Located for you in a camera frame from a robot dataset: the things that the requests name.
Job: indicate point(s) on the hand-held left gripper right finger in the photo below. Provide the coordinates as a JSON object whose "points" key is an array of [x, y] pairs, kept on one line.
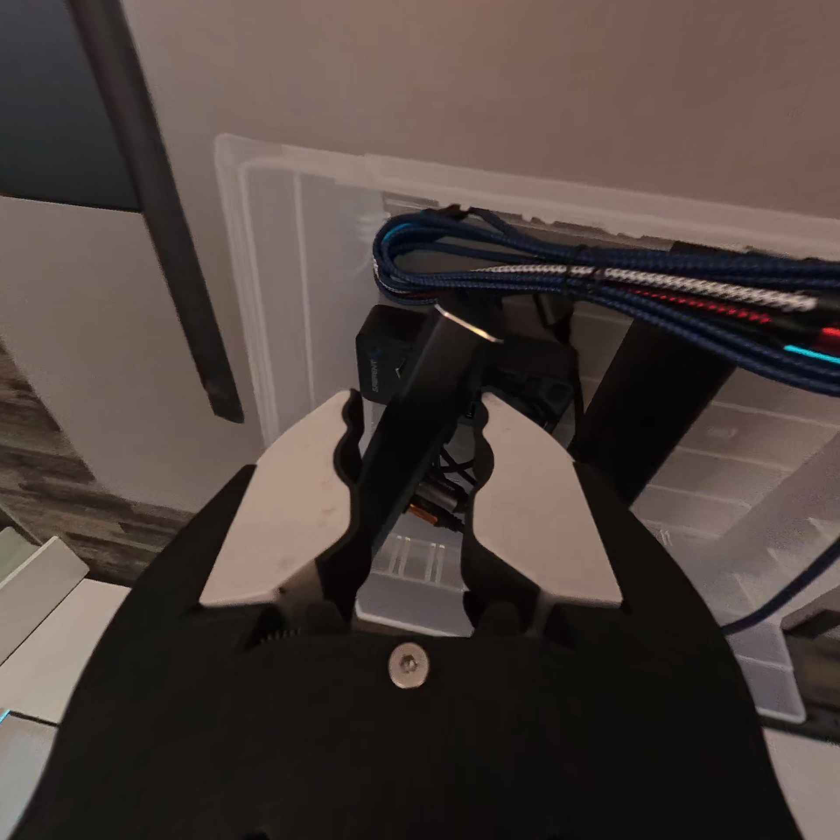
{"points": [[544, 518]]}

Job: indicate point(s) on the white metal bar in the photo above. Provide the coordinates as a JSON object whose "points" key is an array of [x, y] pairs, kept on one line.
{"points": [[46, 571]]}

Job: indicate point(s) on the clear plastic bin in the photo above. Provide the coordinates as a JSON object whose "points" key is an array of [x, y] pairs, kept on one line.
{"points": [[262, 262]]}

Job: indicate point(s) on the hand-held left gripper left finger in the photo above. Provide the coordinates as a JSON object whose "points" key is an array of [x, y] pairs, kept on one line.
{"points": [[282, 512]]}

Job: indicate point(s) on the black hub silver rim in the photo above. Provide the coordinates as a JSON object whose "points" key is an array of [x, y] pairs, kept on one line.
{"points": [[420, 407]]}

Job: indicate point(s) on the black divider plate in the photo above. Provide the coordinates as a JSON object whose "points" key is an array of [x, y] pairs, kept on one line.
{"points": [[643, 407]]}

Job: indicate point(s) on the black usb hub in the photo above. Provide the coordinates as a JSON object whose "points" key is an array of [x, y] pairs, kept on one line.
{"points": [[380, 341]]}

